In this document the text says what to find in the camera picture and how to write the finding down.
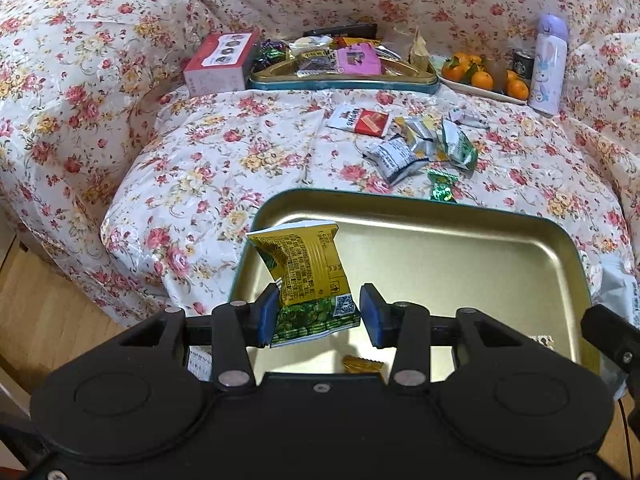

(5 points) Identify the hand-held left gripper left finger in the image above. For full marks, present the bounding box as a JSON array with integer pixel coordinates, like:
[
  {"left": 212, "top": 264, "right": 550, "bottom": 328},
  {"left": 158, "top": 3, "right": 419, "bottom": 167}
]
[{"left": 119, "top": 282, "right": 280, "bottom": 392}]

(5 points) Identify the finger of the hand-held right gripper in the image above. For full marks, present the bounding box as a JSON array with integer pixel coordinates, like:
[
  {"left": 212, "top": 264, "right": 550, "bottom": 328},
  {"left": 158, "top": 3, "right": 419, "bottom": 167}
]
[{"left": 582, "top": 305, "right": 640, "bottom": 386}]

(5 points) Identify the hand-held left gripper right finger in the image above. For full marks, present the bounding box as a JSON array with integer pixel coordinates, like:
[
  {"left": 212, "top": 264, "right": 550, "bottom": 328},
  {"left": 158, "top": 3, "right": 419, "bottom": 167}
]
[{"left": 360, "top": 282, "right": 528, "bottom": 392}]

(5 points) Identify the gold foil candy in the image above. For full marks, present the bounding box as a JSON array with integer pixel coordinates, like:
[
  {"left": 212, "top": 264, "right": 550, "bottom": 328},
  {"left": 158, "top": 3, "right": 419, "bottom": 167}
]
[{"left": 342, "top": 355, "right": 386, "bottom": 375}]

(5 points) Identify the yellow green pea packet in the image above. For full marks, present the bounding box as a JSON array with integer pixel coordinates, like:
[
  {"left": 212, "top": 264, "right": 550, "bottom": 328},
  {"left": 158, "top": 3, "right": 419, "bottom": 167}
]
[{"left": 246, "top": 220, "right": 362, "bottom": 348}]

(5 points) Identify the gold tin tray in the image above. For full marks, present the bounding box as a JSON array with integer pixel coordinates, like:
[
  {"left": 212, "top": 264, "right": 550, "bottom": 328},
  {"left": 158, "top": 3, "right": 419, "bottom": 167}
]
[{"left": 231, "top": 187, "right": 603, "bottom": 386}]

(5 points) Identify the green foil candy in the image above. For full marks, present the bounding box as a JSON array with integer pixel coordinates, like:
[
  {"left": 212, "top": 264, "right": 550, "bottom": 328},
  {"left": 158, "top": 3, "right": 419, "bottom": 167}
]
[{"left": 426, "top": 168, "right": 460, "bottom": 203}]

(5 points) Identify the white dark snack packet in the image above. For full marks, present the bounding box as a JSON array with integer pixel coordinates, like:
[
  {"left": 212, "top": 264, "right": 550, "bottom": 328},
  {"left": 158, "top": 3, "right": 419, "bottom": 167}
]
[{"left": 362, "top": 137, "right": 431, "bottom": 186}]

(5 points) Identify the green white snack packet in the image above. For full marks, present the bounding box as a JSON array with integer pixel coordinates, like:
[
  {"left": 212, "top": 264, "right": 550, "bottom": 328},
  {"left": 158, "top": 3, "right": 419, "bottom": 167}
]
[{"left": 440, "top": 119, "right": 479, "bottom": 172}]

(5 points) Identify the red white snack packet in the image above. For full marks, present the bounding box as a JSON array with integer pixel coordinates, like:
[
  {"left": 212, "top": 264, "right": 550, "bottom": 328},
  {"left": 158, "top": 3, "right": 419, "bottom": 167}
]
[{"left": 327, "top": 104, "right": 391, "bottom": 138}]

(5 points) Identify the teal tin tray with snacks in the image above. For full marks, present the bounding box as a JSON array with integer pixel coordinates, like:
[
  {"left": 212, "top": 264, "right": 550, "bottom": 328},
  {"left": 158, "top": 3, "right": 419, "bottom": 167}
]
[{"left": 248, "top": 35, "right": 441, "bottom": 95}]

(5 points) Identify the translucent plastic sheet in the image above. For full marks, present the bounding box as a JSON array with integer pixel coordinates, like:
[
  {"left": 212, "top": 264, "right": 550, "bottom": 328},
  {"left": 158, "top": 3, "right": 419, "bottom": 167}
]
[{"left": 592, "top": 255, "right": 640, "bottom": 401}]

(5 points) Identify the floral covered sofa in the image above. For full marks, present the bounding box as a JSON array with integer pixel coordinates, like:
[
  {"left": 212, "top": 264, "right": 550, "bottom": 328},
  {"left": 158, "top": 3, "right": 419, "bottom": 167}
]
[{"left": 0, "top": 0, "right": 640, "bottom": 333}]

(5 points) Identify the silver yellow snack packet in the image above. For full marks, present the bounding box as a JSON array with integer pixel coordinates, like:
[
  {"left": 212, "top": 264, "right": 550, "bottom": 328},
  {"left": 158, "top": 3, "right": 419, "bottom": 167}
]
[
  {"left": 412, "top": 116, "right": 441, "bottom": 161},
  {"left": 392, "top": 117, "right": 418, "bottom": 148}
]

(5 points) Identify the small white wrapped snack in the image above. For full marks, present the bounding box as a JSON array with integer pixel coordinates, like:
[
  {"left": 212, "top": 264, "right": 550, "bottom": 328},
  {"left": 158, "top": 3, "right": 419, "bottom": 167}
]
[{"left": 450, "top": 107, "right": 491, "bottom": 129}]

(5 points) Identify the pink red cardboard box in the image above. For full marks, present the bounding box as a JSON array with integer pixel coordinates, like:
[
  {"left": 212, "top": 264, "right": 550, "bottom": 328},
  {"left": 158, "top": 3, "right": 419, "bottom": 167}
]
[{"left": 183, "top": 31, "right": 261, "bottom": 97}]

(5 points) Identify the white fruit plate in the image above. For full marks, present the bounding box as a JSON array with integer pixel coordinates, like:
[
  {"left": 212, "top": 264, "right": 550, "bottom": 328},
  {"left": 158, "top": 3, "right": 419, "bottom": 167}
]
[{"left": 437, "top": 55, "right": 531, "bottom": 106}]

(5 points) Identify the dark purple snack packet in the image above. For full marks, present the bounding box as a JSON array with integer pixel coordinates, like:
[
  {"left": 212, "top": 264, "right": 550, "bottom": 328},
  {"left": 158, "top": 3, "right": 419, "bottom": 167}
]
[{"left": 297, "top": 55, "right": 337, "bottom": 78}]

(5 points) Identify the pink snack packet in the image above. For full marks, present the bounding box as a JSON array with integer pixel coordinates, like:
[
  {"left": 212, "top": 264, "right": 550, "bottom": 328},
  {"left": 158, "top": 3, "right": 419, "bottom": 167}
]
[{"left": 336, "top": 44, "right": 383, "bottom": 76}]

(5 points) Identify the pile of mandarin oranges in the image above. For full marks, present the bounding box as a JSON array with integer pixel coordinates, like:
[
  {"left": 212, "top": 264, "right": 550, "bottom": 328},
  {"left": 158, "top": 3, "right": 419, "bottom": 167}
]
[{"left": 442, "top": 51, "right": 530, "bottom": 101}]

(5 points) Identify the green purple candy bag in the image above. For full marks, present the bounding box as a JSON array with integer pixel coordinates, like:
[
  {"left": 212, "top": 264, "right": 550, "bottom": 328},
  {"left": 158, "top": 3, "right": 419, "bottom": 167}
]
[{"left": 253, "top": 40, "right": 291, "bottom": 73}]

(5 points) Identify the white yellow snack packet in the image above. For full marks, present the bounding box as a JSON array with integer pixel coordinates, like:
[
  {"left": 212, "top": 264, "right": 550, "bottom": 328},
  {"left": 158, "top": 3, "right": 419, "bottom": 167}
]
[{"left": 290, "top": 37, "right": 333, "bottom": 58}]

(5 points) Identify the purple thermos bottle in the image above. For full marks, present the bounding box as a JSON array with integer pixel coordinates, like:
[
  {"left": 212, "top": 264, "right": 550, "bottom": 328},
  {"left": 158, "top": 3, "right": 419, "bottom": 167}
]
[{"left": 528, "top": 12, "right": 570, "bottom": 117}]

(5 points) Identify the tan paper wrapper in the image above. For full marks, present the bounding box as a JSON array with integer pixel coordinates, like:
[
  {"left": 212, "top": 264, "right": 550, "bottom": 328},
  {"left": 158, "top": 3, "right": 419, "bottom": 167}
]
[{"left": 409, "top": 27, "right": 432, "bottom": 68}]

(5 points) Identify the brown kiwi fruit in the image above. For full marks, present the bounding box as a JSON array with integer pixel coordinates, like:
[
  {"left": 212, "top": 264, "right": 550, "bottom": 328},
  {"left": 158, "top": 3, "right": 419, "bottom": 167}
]
[{"left": 485, "top": 59, "right": 508, "bottom": 91}]

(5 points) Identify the small dark can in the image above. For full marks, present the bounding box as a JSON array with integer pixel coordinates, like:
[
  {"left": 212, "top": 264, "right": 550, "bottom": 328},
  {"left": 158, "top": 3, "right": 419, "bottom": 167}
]
[{"left": 511, "top": 49, "right": 536, "bottom": 81}]

